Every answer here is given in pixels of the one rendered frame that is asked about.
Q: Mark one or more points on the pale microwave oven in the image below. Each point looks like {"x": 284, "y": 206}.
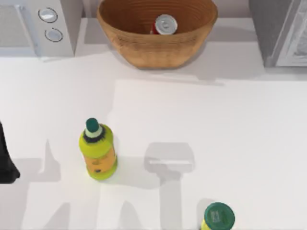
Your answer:
{"x": 33, "y": 28}

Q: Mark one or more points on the microwave knob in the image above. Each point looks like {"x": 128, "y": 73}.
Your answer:
{"x": 47, "y": 14}
{"x": 54, "y": 34}

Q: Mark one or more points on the green bottle with wide cap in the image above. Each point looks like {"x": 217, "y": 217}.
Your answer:
{"x": 218, "y": 216}

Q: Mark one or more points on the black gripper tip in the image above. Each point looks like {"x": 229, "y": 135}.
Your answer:
{"x": 5, "y": 163}

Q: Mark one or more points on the green bottle with narrow cap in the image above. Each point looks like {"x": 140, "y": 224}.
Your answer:
{"x": 98, "y": 153}

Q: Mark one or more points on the red and white can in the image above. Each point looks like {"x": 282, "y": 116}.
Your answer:
{"x": 165, "y": 25}

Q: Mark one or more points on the woven wooden basket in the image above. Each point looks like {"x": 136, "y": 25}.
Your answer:
{"x": 153, "y": 50}

